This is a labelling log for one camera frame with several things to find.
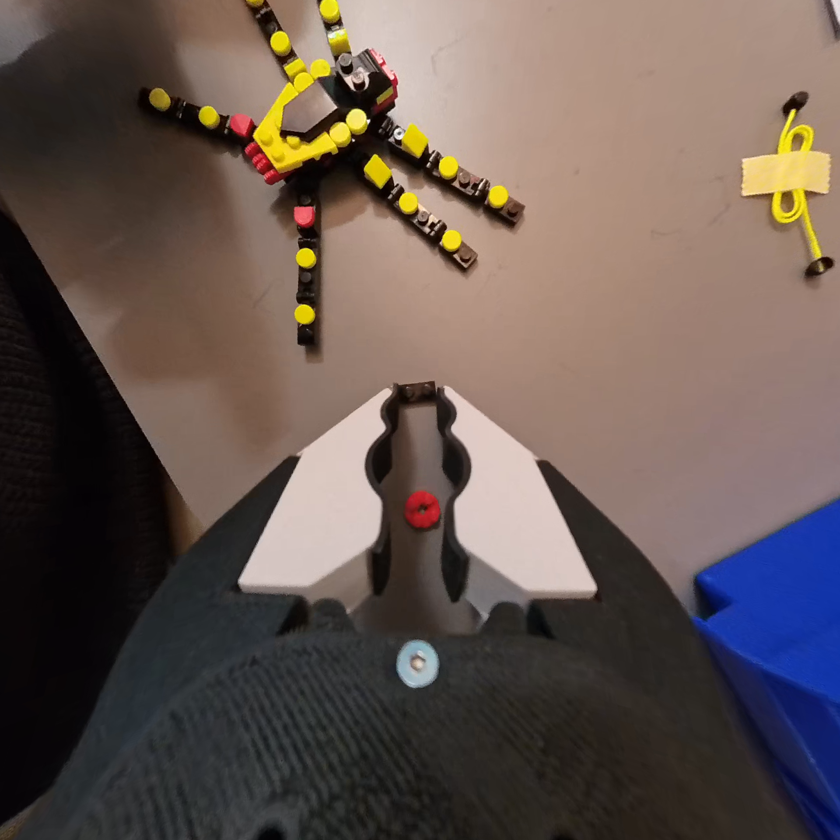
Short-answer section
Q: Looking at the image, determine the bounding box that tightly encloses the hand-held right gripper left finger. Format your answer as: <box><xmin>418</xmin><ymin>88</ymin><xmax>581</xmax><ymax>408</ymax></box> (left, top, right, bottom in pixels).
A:
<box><xmin>238</xmin><ymin>385</ymin><xmax>403</xmax><ymax>616</ymax></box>

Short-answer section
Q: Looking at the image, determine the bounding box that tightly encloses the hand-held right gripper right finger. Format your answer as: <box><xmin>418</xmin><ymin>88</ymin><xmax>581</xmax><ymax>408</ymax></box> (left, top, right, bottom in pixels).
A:
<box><xmin>436</xmin><ymin>385</ymin><xmax>599</xmax><ymax>621</ymax></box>

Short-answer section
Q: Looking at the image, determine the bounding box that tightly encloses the round red lego piece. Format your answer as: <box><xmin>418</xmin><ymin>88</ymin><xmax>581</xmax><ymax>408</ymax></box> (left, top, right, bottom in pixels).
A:
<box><xmin>403</xmin><ymin>490</ymin><xmax>441</xmax><ymax>530</ymax></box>

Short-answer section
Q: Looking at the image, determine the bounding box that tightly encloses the yellow black lego spider model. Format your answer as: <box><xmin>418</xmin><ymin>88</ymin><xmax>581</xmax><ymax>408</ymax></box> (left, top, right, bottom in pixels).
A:
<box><xmin>138</xmin><ymin>0</ymin><xmax>526</xmax><ymax>347</ymax></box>

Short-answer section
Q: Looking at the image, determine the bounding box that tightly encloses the person's dark clothing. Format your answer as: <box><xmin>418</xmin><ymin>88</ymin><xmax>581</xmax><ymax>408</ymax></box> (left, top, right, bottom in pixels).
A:
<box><xmin>0</xmin><ymin>197</ymin><xmax>204</xmax><ymax>828</ymax></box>

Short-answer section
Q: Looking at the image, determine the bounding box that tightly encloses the blue plastic bin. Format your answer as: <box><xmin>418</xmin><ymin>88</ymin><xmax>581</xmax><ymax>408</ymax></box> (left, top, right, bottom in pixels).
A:
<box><xmin>692</xmin><ymin>499</ymin><xmax>840</xmax><ymax>840</ymax></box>

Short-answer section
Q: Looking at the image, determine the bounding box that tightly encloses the beige masking tape strip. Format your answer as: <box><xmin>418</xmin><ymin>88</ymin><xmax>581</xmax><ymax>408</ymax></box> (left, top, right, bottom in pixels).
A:
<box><xmin>741</xmin><ymin>150</ymin><xmax>832</xmax><ymax>198</ymax></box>

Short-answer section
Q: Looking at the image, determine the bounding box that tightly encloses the yellow elastic cord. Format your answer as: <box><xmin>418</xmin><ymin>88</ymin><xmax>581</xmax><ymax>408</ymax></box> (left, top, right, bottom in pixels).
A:
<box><xmin>769</xmin><ymin>92</ymin><xmax>836</xmax><ymax>280</ymax></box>

